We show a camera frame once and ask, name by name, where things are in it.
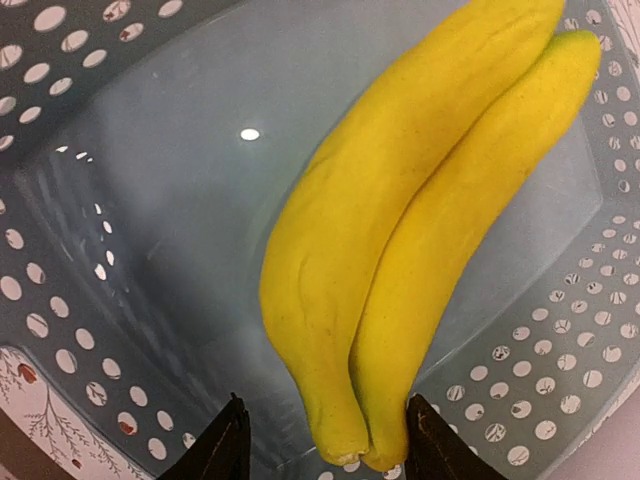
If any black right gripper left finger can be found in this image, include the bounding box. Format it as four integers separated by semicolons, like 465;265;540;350
159;393;251;480

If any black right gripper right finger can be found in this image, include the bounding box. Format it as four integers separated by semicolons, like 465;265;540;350
404;394;505;480

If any yellow toy banana bunch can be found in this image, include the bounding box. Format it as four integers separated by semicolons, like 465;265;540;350
259;1;601;472

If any blue perforated plastic basket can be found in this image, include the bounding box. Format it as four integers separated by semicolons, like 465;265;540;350
1;1;639;479

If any floral patterned table mat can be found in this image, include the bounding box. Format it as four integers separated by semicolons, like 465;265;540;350
1;347;149;479

